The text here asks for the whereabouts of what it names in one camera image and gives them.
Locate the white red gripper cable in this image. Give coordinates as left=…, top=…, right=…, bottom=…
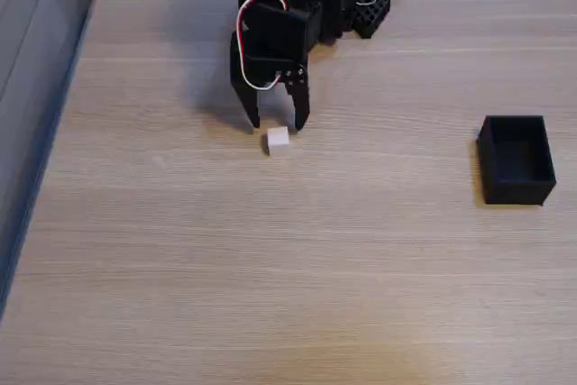
left=235, top=0, right=290, bottom=91

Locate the black open box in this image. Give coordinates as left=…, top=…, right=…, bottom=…
left=476, top=115, right=558, bottom=206

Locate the white cube block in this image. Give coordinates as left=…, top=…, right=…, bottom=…
left=261, top=125, right=291, bottom=157

